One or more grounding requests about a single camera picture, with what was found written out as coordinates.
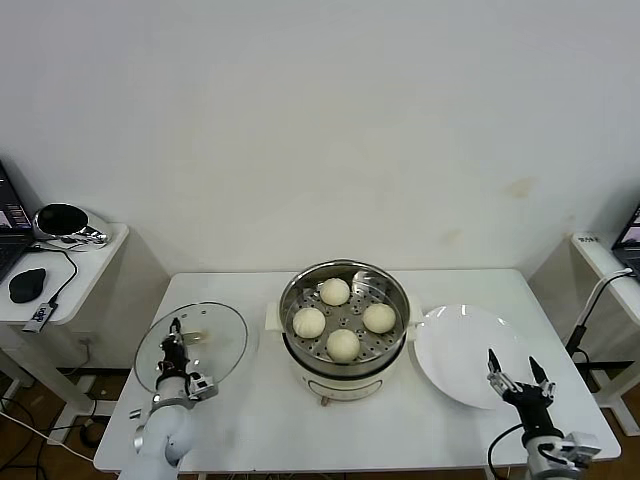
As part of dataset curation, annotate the black floor cable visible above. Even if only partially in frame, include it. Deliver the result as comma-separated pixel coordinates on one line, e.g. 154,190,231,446
0,384,101,480

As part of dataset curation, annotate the white and black cable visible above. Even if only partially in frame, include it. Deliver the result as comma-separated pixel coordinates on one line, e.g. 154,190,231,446
564,268,635,361

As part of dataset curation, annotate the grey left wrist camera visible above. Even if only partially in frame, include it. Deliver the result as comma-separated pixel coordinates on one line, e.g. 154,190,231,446
187,373,220,401

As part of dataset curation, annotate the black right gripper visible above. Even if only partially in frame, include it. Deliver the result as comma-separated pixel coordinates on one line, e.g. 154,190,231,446
486,348,558,441

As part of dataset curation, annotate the black open laptop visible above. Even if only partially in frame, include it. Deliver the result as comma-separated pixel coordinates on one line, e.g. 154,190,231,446
612,202,640,274
0,155,39,284

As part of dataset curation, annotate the white steamed baozi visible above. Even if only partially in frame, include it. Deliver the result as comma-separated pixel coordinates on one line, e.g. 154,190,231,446
319,277,351,306
326,328,361,364
361,302,398,335
292,306,328,339

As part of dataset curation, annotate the silver usb hub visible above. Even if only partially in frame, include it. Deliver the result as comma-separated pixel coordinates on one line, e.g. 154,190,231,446
24,301,57,334

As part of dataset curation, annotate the round brown floor object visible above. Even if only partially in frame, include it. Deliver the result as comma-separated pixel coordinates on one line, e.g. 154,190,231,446
82,422,106,449

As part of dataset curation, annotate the black computer mouse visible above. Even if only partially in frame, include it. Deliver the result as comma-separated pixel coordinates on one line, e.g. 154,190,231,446
8,267,49,304

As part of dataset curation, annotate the thin black usb cable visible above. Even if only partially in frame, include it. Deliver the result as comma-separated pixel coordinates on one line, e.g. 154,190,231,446
27,243,81,306

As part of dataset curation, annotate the white power strip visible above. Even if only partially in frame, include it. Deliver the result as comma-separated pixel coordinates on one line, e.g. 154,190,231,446
74,372,101,401

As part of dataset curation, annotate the round glass pot lid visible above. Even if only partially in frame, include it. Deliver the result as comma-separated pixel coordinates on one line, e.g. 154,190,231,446
133,300,250,396

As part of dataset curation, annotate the white floor cable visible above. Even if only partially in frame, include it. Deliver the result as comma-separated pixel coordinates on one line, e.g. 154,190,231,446
0,409,96,461

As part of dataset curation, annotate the cream electric cooking pot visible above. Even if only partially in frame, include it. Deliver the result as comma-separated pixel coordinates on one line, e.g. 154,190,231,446
264,294,425,407

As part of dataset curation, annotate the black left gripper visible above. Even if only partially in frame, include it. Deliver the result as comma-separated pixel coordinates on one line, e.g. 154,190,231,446
159,317,201,374

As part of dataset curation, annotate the round white plate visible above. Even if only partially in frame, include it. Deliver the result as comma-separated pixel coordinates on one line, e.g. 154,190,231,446
412,303,538,411

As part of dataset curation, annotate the perforated steel steamer basket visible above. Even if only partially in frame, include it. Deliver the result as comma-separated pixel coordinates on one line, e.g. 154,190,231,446
279,259,412,374

